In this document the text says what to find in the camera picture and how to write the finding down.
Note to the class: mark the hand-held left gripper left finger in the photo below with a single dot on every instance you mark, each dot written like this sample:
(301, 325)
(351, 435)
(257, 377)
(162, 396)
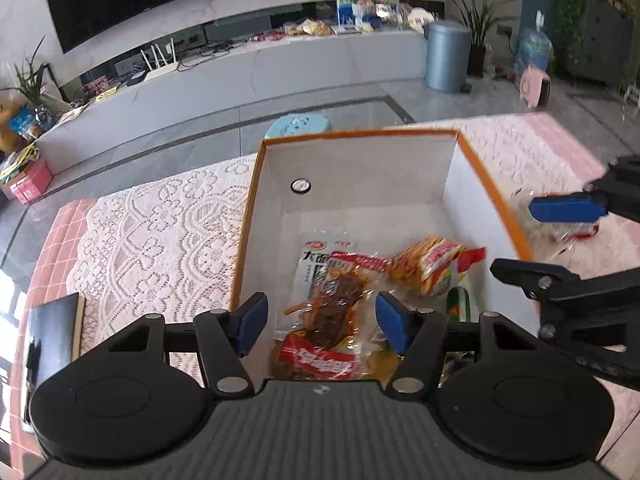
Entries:
(250, 322)

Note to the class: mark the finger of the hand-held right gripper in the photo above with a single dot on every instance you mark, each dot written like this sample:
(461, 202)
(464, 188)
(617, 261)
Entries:
(545, 275)
(565, 207)

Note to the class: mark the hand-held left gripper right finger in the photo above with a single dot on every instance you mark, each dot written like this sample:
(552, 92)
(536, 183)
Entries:
(392, 322)

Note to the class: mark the clear packet with brown pastry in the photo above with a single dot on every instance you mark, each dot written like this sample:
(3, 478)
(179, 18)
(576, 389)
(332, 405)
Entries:
(575, 231)

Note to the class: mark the brown dried meat packet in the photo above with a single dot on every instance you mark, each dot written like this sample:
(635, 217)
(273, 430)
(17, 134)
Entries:
(330, 305)

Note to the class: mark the red stick snack bag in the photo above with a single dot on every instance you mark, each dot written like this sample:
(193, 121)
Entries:
(435, 265)

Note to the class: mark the white snack packet black print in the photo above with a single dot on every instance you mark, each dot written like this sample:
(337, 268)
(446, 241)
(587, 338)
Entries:
(320, 260)

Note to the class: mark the orange cardboard box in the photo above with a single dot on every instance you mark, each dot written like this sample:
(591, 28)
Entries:
(360, 180)

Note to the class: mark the pink space heater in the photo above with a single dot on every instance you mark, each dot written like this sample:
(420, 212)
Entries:
(532, 85)

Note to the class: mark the small white rack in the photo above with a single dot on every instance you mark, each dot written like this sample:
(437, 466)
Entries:
(632, 95)

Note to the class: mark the white lace tablecloth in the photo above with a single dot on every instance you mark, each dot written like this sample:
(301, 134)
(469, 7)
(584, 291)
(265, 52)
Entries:
(165, 220)

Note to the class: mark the water bottle with pump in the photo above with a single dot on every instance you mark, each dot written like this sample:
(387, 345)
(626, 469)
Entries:
(532, 50)

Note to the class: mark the potted plant with long leaves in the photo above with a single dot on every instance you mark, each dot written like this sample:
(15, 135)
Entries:
(477, 62)

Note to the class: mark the grey drawer cabinet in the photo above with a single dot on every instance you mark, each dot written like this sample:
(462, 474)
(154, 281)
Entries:
(600, 40)

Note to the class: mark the blue-grey trash can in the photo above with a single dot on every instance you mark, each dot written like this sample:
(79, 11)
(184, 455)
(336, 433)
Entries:
(446, 60)

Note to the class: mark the black notebook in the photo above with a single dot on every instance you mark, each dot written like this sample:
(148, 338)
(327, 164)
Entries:
(50, 340)

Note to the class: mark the light blue plastic stool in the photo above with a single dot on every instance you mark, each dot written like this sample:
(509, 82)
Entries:
(300, 125)

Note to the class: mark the grey television console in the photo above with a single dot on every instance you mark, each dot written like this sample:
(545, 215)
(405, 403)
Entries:
(250, 75)

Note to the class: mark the pink cardboard box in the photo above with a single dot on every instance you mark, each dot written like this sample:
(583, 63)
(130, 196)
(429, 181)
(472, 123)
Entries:
(31, 182)

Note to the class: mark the white router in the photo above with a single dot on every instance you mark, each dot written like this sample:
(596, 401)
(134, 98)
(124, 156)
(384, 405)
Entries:
(160, 71)

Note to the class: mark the pile of snack packets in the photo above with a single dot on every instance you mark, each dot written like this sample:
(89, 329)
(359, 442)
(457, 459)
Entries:
(310, 27)

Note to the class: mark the leafy potted plant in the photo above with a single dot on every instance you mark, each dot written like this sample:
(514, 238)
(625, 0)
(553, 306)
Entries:
(27, 80)

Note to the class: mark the black wall socket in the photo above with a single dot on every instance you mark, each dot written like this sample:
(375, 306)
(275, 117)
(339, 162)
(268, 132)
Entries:
(505, 29)

